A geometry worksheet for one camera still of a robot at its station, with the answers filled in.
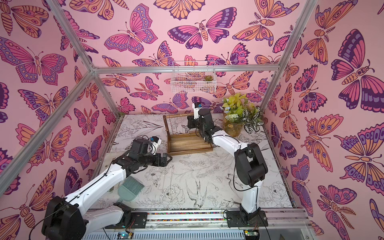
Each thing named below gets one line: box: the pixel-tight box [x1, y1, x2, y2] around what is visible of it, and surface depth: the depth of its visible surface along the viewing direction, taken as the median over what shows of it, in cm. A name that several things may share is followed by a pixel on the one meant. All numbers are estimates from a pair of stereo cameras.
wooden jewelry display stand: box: [162, 112, 214, 156], surface depth 105 cm
